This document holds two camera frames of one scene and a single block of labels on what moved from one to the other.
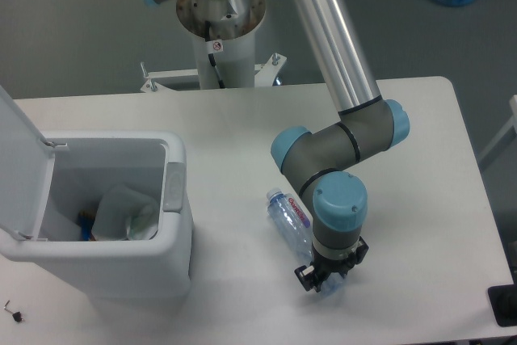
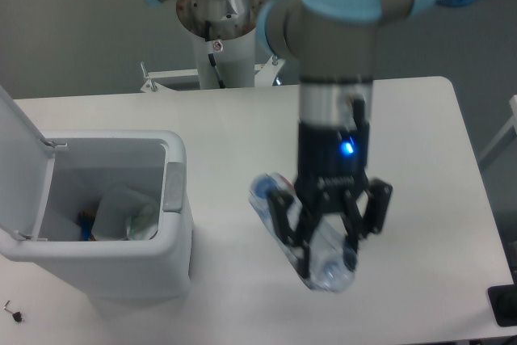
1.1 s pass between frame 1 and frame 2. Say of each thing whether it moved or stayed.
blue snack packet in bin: stayed
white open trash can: stayed
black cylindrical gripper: moved
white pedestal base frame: stayed
